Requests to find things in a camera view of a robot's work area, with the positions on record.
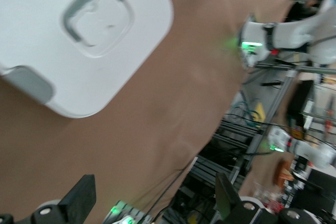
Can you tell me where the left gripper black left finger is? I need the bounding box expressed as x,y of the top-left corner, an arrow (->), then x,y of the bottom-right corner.
0,174 -> 97,224

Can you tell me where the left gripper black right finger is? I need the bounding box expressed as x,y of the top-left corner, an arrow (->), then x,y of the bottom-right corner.
215,173 -> 320,224

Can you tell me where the black shelf rack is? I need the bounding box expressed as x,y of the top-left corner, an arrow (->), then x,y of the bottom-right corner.
188,119 -> 263,190

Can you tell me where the white lidded storage box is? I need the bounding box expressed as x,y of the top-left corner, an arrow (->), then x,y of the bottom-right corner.
0,0 -> 175,119

